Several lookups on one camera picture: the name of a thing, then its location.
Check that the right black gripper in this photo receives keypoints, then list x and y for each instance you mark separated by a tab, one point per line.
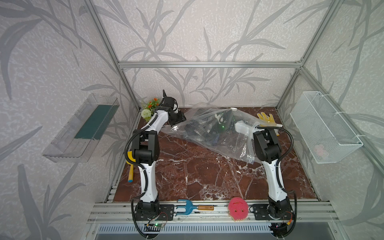
216	128

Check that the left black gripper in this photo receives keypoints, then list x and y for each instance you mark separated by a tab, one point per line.
181	118

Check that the black plaid shirt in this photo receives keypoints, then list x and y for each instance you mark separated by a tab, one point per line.
199	131

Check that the clear plastic vacuum bag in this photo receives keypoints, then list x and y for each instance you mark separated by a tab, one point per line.
233	145

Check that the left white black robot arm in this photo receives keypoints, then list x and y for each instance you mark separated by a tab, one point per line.
143	150

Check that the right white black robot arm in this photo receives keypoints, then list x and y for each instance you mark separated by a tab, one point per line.
263	133

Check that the potted artificial flower plant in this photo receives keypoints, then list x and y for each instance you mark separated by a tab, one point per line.
148	109

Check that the yellow work glove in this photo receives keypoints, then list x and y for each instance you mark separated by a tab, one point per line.
269	120

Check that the pink round scrub brush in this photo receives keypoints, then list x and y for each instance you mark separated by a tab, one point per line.
238	209

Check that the yellow toy shovel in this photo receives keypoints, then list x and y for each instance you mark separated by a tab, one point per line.
131	167

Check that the pink object in basket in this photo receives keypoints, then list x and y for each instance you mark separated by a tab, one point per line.
321	151

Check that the small green circuit board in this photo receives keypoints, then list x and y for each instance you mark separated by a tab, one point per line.
152	226

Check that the blue garden fork wooden handle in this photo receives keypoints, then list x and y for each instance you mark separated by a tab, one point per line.
188	207

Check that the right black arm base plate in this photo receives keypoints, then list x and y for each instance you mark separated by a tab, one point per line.
261	211

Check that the clear acrylic wall shelf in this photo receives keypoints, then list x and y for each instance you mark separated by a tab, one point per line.
78	139

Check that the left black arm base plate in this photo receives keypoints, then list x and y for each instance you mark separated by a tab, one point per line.
165	211

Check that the white wire mesh basket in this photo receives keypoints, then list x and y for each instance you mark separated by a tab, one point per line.
320	123

